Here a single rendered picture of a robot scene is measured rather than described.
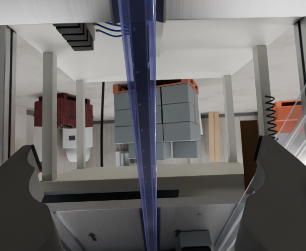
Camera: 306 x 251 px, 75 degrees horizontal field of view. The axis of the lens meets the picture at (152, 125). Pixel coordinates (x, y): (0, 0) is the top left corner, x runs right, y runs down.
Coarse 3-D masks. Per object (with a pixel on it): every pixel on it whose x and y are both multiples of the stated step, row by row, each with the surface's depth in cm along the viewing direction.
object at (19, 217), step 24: (0, 168) 9; (24, 168) 9; (0, 192) 8; (24, 192) 8; (0, 216) 7; (24, 216) 7; (48, 216) 7; (0, 240) 6; (24, 240) 6; (48, 240) 6
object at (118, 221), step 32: (64, 192) 27; (96, 192) 27; (128, 192) 27; (160, 192) 27; (64, 224) 23; (96, 224) 24; (128, 224) 24; (160, 224) 24; (192, 224) 25; (224, 224) 25
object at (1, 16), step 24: (0, 0) 8; (24, 0) 8; (48, 0) 8; (72, 0) 8; (96, 0) 8; (168, 0) 9; (192, 0) 9; (216, 0) 9; (240, 0) 9; (264, 0) 9; (288, 0) 9; (0, 24) 9; (24, 24) 9
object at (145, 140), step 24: (120, 0) 7; (144, 0) 7; (120, 24) 8; (144, 24) 8; (144, 48) 8; (144, 72) 9; (144, 96) 10; (144, 120) 11; (144, 144) 13; (144, 168) 14; (144, 192) 17; (144, 216) 20
